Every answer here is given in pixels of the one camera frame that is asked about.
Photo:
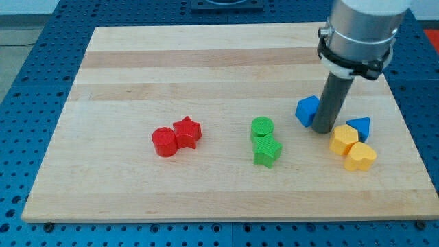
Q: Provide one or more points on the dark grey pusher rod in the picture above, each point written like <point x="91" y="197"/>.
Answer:
<point x="331" y="100"/>

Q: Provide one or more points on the blue triangle block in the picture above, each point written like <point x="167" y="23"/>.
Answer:
<point x="362" y="125"/>

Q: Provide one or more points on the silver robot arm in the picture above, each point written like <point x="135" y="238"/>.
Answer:
<point x="357" y="40"/>

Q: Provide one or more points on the blue cube block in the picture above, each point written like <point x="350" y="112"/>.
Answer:
<point x="306" y="110"/>

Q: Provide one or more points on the yellow hexagon block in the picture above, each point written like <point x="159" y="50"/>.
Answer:
<point x="342" y="139"/>

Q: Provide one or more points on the yellow heart block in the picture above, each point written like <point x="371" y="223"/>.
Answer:
<point x="360" y="157"/>

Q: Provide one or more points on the green cylinder block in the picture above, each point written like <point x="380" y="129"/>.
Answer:
<point x="261" y="126"/>

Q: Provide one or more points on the green star block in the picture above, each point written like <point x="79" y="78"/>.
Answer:
<point x="266" y="150"/>

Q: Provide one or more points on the red star block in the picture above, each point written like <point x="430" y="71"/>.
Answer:
<point x="187" y="132"/>

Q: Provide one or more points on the wooden board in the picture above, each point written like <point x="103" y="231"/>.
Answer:
<point x="101" y="164"/>

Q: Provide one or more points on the red cylinder block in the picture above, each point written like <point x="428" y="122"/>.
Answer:
<point x="164" y="140"/>

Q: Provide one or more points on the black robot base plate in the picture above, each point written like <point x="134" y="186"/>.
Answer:
<point x="207" y="5"/>

